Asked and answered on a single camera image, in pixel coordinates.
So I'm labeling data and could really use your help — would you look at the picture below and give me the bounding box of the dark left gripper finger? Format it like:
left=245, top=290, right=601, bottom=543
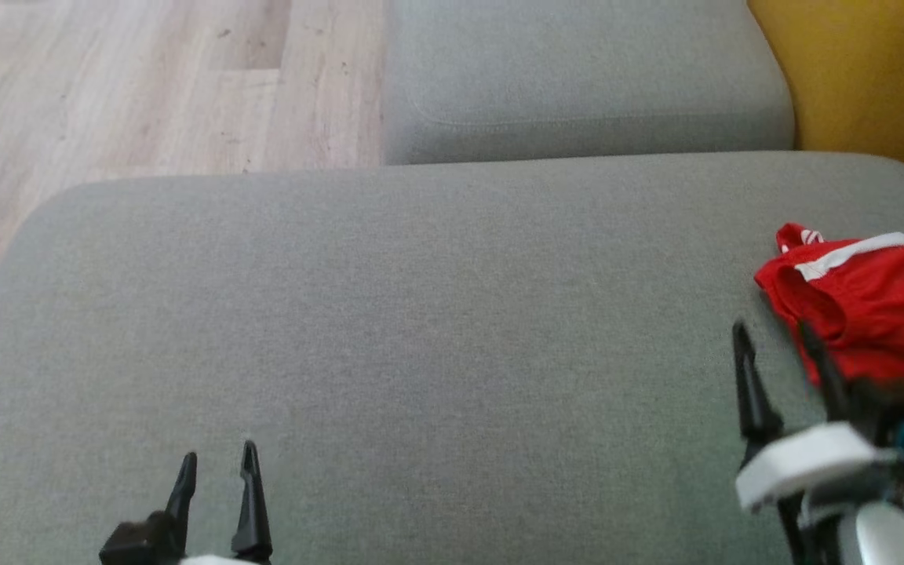
left=163, top=451, right=199, bottom=550
left=231, top=439, right=274, bottom=562

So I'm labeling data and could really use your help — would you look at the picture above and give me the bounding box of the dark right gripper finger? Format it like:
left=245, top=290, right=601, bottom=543
left=797, top=320, right=853, bottom=421
left=731, top=320, right=784, bottom=464

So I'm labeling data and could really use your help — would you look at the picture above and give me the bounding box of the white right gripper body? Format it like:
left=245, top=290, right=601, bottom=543
left=736, top=421, right=900, bottom=512

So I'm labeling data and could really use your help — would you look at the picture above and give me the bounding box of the red mesh shorts white trim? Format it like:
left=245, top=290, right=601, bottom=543
left=754, top=232, right=904, bottom=405

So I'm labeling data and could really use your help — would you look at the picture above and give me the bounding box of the large grey sofa seat cushion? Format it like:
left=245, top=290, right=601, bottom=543
left=0, top=151, right=904, bottom=565

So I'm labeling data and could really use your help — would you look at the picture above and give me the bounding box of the yellow backdrop panel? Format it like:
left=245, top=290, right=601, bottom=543
left=746, top=0, right=904, bottom=195

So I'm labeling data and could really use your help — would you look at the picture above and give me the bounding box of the small grey sofa cushion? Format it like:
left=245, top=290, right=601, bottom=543
left=383, top=0, right=796, bottom=166

